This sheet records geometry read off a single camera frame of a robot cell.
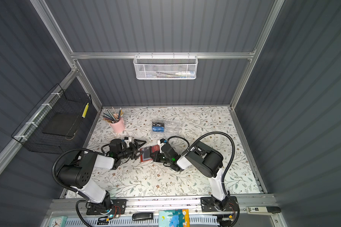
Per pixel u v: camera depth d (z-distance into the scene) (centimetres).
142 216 68
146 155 92
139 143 85
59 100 78
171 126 106
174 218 70
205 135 53
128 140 89
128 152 82
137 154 89
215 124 109
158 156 83
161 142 87
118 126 99
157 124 99
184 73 90
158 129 100
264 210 69
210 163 53
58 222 68
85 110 83
